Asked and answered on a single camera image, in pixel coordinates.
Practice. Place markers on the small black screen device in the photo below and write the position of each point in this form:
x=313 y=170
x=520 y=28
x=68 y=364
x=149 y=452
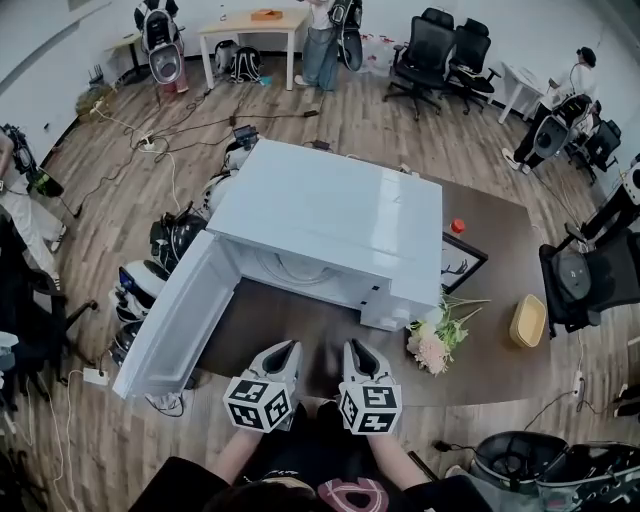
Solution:
x=245 y=136

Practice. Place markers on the yellow dish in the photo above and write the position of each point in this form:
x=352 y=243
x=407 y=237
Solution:
x=527 y=321

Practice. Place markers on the small white table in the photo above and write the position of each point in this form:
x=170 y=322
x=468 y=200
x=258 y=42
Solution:
x=520 y=82

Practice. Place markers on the white appliance with door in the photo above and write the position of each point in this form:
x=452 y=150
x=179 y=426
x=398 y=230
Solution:
x=325 y=210

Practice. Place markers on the small round table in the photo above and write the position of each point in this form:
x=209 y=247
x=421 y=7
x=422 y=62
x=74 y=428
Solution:
x=125 y=45

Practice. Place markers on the black office chair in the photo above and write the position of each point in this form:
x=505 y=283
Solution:
x=470 y=60
x=600 y=145
x=580 y=285
x=30 y=310
x=425 y=52

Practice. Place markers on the white wooden-top table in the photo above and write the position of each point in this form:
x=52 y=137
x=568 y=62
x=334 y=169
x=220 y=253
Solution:
x=250 y=25

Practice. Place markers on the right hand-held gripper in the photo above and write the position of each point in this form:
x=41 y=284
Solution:
x=371 y=407

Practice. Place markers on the white red plastic bag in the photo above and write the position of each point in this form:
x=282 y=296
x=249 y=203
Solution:
x=377 y=52

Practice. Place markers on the orange box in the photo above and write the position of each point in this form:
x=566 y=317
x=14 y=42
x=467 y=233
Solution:
x=263 y=15

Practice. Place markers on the person's black clothing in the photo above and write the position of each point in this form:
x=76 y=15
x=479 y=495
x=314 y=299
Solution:
x=300 y=450

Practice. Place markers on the person's left forearm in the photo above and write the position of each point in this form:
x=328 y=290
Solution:
x=239 y=452

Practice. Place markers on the grey black equipment rig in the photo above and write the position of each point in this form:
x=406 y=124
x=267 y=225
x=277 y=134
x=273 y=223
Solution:
x=160 y=45
x=555 y=132
x=349 y=35
x=595 y=480
x=515 y=460

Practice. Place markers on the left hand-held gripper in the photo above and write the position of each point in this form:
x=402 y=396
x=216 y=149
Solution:
x=256 y=402

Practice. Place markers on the white power strip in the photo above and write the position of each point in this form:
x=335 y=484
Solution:
x=146 y=144
x=578 y=384
x=96 y=376

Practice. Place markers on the artificial flower bouquet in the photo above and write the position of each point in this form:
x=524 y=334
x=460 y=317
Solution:
x=436 y=337

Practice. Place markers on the person's right forearm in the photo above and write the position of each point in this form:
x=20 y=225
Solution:
x=397 y=457

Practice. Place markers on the bottle with red cap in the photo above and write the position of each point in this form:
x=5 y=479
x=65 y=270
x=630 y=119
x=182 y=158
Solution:
x=457 y=226

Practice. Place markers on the white black equipment shell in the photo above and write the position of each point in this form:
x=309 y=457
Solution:
x=137 y=287

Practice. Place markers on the black white backpack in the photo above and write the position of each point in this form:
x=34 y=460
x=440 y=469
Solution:
x=246 y=64

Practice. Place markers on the black picture frame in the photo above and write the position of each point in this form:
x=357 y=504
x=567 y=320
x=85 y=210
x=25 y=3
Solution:
x=462 y=260

